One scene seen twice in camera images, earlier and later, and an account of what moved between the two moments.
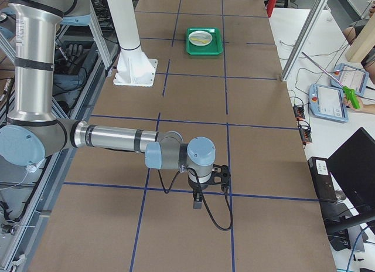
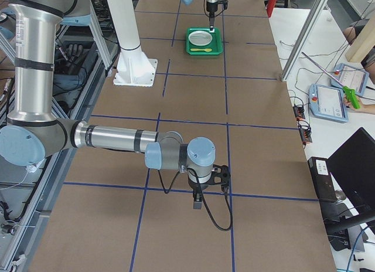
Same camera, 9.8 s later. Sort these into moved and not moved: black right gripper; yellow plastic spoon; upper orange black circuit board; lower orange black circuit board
Moved: yellow plastic spoon
Not moved: upper orange black circuit board; black right gripper; lower orange black circuit board
